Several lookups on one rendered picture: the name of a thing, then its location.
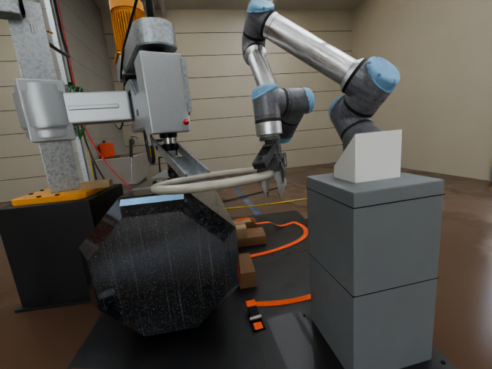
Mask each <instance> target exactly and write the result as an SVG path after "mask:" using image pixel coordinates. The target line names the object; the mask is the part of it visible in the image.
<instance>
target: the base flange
mask: <svg viewBox="0 0 492 369"><path fill-rule="evenodd" d="M105 188H107V187H102V188H96V189H90V190H80V189H77V190H70V191H65V192H60V193H51V192H50V188H48V189H44V190H40V191H38V192H35V193H29V194H28V195H25V196H22V197H20V198H15V199H12V200H11V202H12V205H13V206H23V205H30V204H43V203H50V202H57V201H71V200H78V199H82V198H87V197H89V196H91V195H94V194H95V193H98V192H100V191H101V190H104V189H105Z"/></svg>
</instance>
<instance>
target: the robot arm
mask: <svg viewBox="0 0 492 369"><path fill-rule="evenodd" d="M266 39H267V40H269V41H270V42H272V43H274V44H276V45H277V46H278V47H280V48H282V49H283V50H285V51H287V52H288V53H290V54H291V55H293V56H295V57H296V58H298V59H299V60H301V61H302V62H304V63H306V64H307V65H309V66H311V67H312V68H313V69H315V70H317V71H319V72H320V73H322V74H323V75H325V76H327V77H328V78H330V79H332V80H333V81H334V82H336V83H338V84H340V90H341V91H342V93H344V95H343V96H339V97H338V98H337V99H336V100H334V102H333V103H332V104H331V107H330V108H329V117H330V120H331V122H332V123H333V125H334V127H335V129H336V131H337V132H338V135H339V136H340V139H341V141H342V142H343V151H344V150H345V149H346V147H347V146H348V144H349V143H350V141H351V139H352V138H353V137H354V135H355V134H360V133H374V132H381V131H384V130H382V129H381V128H379V127H377V126H376V125H375V124H374V123H373V121H372V120H371V117H372V116H373V115H374V113H375V112H377V110H378V109H379V108H380V106H381V105H382V104H383V102H384V101H385V100H386V99H387V98H388V97H389V95H390V94H391V93H392V92H393V91H394V89H395V87H396V86H397V85H398V83H399V80H400V73H399V72H398V70H397V68H396V67H395V66H394V65H393V64H391V63H390V62H389V61H387V60H386V59H383V58H381V57H378V56H377V57H375V56H372V57H370V58H369V59H366V58H362V59H354V58H353V57H351V56H349V55H348V54H346V53H344V52H342V51H341V50H339V49H337V48H336V47H334V46H332V45H330V44H329V43H328V42H325V41H324V40H322V39H320V38H319V37H317V36H316V35H314V34H312V33H310V32H308V31H307V30H305V29H303V28H302V27H300V26H298V25H296V24H295V23H293V22H291V21H290V20H288V19H287V18H284V17H283V16H282V15H279V14H278V12H276V11H274V4H273V3H272V2H270V1H267V0H252V1H251V2H250V3H249V4H248V8H247V14H246V18H245V26H244V31H243V34H242V53H243V57H244V60H245V63H246V64H247V65H249V66H250V68H251V70H252V73H253V77H254V78H255V81H256V85H257V87H256V88H254V90H253V91H252V96H253V99H252V101H253V110H254V117H255V123H256V128H255V129H256V136H257V137H260V138H259V140H260V141H264V142H265V144H264V145H263V146H262V148H261V150H260V152H259V153H258V155H257V156H256V158H255V159H254V161H253V163H252V165H253V168H254V169H257V173H260V172H263V171H268V170H273V171H276V169H277V172H276V174H275V175H274V178H275V180H276V182H277V188H278V192H277V193H278V194H279V196H280V197H282V196H283V193H284V188H285V186H286V184H287V181H286V178H285V174H286V170H285V167H287V159H286V164H285V157H286V152H284V153H282V152H281V145H280V144H285V143H288V142H289V141H290V140H291V138H292V137H293V134H294V132H295V130H296V128H297V126H298V124H299V123H300V121H301V119H302V117H303V115H304V114H305V113H306V114H308V113H310V112H311V111H312V110H313V108H314V105H315V98H314V94H313V92H312V91H311V89H309V88H305V87H299V88H279V87H278V85H277V82H276V80H275V77H274V75H273V74H272V71H271V69H270V66H269V64H268V61H267V59H266V57H267V51H266V48H265V41H266Z"/></svg>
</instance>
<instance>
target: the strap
mask: <svg viewBox="0 0 492 369"><path fill-rule="evenodd" d="M244 219H251V218H249V217H243V218H240V219H237V221H239V220H244ZM251 220H252V219H251ZM252 222H253V223H255V222H254V221H253V220H252ZM263 223H270V222H261V223H255V224H263ZM293 223H295V224H297V225H298V226H300V227H302V229H303V231H304V234H303V235H302V236H301V237H300V238H299V239H298V240H296V241H294V242H292V243H289V244H287V245H284V246H282V247H278V248H275V249H273V250H268V251H265V252H262V253H256V254H252V255H250V257H251V258H252V257H256V256H261V255H265V254H267V253H273V252H275V251H278V250H282V249H284V248H287V247H290V246H292V245H295V244H296V243H298V242H301V241H302V240H303V239H305V238H306V237H307V235H308V229H307V228H306V227H305V226H304V225H302V224H300V223H298V222H290V223H286V224H284V225H277V226H288V225H291V224H293ZM309 299H311V295H310V294H308V295H304V296H301V297H295V298H291V299H282V300H275V301H263V302H256V306H257V307H262V306H276V305H287V304H292V303H296V302H303V301H306V300H309Z"/></svg>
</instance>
